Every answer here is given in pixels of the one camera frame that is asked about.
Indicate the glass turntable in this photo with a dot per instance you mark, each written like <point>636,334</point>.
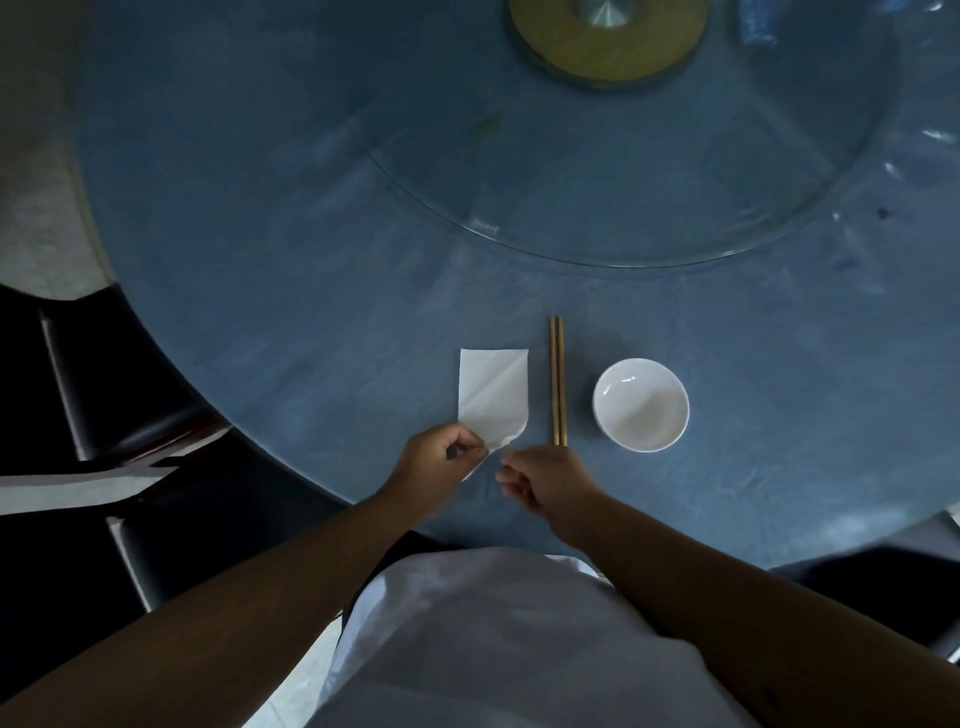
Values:
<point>645,165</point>

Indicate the white ceramic bowl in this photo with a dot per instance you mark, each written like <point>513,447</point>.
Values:
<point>640,406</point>

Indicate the black chair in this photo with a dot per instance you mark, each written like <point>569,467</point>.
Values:
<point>112,375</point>
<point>172,547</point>
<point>885,581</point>

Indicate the person's left forearm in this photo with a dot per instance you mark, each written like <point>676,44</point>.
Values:
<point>210,607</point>

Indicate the person's left thumb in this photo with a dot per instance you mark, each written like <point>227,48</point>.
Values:
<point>471,452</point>

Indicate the white paper napkin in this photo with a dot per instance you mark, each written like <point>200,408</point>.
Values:
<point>493,397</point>

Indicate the person's right fingers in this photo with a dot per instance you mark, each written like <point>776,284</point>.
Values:
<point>517,480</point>

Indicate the blue tablecloth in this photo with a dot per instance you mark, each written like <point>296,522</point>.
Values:
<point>480,247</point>

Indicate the person's right forearm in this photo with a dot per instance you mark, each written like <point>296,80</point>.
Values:
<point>757,615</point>

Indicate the person's left hand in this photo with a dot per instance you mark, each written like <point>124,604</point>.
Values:
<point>427,466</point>

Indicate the person's right hand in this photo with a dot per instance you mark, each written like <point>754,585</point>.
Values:
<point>551,480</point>

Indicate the round wooden turntable base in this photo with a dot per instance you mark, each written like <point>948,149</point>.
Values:
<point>609,41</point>

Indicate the person's white shirt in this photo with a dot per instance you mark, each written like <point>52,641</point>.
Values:
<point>517,645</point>

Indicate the wooden chopstick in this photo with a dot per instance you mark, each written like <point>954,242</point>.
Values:
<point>561,381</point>
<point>553,381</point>

